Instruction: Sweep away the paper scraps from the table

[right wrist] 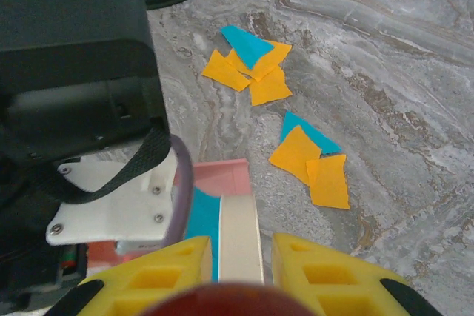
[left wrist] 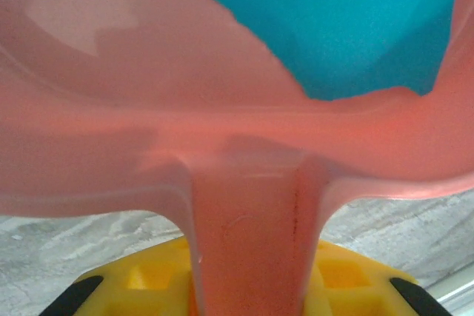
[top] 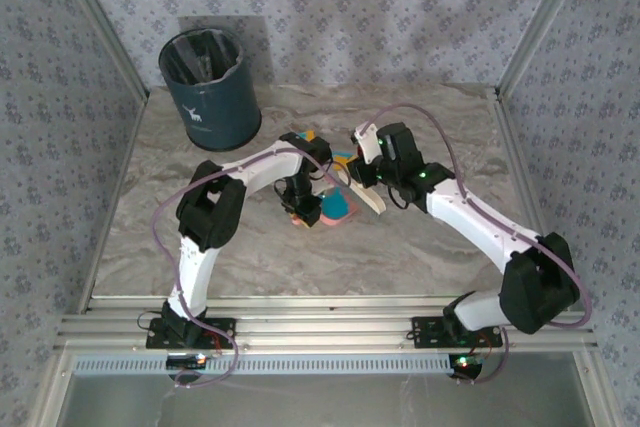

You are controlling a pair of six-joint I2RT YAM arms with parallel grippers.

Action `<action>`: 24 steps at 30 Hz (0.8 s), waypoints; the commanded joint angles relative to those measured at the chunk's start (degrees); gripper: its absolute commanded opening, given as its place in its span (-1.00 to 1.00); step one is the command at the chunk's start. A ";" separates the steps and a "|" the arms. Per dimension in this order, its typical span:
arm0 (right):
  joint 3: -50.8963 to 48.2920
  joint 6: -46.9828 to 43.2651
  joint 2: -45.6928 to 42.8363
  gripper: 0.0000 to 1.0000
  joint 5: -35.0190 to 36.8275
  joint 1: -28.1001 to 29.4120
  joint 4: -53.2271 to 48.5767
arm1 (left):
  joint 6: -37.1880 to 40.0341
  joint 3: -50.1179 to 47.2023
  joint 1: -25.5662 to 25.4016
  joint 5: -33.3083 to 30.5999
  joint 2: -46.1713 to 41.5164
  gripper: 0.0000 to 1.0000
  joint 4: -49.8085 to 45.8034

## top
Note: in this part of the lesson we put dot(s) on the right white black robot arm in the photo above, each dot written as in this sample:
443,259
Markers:
475,222

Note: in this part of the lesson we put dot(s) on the aluminium frame post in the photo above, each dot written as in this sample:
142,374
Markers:
542,22
103,22

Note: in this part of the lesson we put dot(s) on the aluminium extrusion base frame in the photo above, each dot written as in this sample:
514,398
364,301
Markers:
320,327

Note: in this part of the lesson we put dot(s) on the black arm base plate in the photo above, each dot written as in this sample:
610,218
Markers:
152,342
425,334

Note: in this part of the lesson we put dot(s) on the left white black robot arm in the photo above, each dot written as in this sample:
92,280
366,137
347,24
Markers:
265,172

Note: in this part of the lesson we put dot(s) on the pink plastic dustpan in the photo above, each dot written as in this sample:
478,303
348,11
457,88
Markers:
345,219

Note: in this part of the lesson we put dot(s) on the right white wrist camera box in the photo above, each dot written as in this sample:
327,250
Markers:
369,147

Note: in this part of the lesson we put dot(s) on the small LED circuit board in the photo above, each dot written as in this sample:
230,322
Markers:
465,369
185,361

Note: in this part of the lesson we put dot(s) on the dark blue waste bin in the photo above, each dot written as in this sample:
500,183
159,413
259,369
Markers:
220,112

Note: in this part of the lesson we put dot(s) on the grey bristle hand brush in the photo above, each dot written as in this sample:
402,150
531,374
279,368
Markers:
372,199

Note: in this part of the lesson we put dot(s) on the aluminium table side rail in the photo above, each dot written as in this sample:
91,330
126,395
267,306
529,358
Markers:
508,122
119,177

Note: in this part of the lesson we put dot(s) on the orange paper scrap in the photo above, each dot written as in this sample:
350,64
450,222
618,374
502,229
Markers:
342,162
310,135

